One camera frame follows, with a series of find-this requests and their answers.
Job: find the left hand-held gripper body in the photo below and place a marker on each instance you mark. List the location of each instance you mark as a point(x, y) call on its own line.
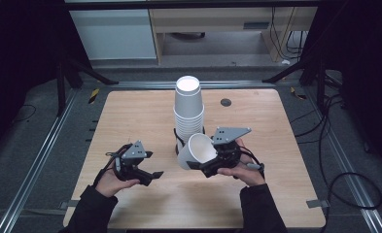
point(128, 161)

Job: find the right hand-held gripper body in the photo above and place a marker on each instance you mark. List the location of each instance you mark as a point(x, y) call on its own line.
point(229, 152)

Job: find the single white paper cup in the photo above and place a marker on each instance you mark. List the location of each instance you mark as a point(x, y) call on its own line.
point(200, 150)

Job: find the black cup holder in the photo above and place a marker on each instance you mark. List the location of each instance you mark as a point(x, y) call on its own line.
point(179, 142)

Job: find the stack of white paper cups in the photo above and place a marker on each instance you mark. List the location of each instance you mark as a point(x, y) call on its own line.
point(188, 106)

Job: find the person's left hand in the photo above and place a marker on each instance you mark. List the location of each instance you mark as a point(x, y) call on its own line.
point(112, 186)

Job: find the person's right hand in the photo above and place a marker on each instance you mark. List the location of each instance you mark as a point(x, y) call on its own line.
point(248, 174)

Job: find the black round table grommet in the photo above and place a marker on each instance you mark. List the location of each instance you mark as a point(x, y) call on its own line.
point(225, 102)

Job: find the grey tape piece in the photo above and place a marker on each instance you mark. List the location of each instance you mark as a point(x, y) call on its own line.
point(68, 205)
point(317, 204)

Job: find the yellow black tape strip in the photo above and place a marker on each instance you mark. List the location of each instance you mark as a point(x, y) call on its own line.
point(94, 95)
point(297, 93)

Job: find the black metal stand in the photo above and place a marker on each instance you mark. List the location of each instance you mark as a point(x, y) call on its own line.
point(321, 84)
point(61, 87)

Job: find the white cabinet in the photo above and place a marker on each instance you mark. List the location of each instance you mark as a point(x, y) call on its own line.
point(114, 34)

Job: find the light wooden desk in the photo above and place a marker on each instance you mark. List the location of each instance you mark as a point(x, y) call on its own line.
point(211, 17)

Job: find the dark curtain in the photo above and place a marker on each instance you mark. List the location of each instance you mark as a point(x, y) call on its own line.
point(17, 48)
point(363, 48)

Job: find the aluminium floor rail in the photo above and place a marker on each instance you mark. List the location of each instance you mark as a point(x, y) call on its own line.
point(33, 171)
point(350, 178)

